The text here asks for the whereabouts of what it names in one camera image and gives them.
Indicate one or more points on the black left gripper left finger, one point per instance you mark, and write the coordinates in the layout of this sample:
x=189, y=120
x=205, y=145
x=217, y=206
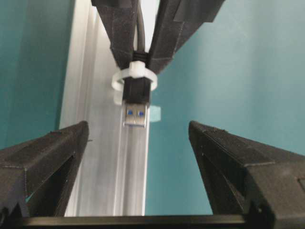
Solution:
x=37, y=176

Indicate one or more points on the white plastic ring clip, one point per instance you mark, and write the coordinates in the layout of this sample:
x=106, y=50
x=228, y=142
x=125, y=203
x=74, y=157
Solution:
x=134, y=84

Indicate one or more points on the aluminium extrusion rail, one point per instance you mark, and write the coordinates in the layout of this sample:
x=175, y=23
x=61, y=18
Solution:
x=111, y=180

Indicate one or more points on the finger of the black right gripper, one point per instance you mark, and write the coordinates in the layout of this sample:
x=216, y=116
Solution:
x=119, y=19
x=176, y=22

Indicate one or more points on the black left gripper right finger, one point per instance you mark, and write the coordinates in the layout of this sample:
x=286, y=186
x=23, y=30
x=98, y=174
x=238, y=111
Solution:
x=241, y=175

